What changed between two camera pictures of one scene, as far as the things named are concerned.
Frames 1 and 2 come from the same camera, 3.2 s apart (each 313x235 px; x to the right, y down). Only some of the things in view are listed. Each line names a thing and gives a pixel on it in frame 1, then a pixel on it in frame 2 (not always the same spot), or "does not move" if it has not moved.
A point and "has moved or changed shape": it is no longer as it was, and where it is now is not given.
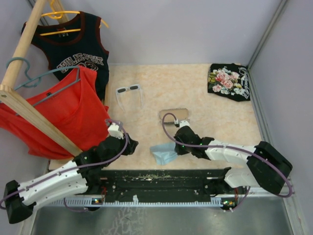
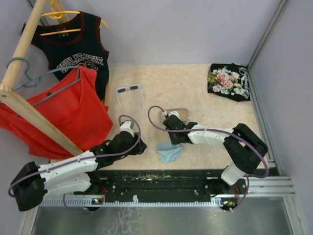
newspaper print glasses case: [168, 116] does not move
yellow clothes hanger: [57, 14] does not move
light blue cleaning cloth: [164, 153] has moved or changed shape
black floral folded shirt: [229, 80] does not move
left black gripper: [131, 146] to [139, 149]
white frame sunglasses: [136, 86] does not move
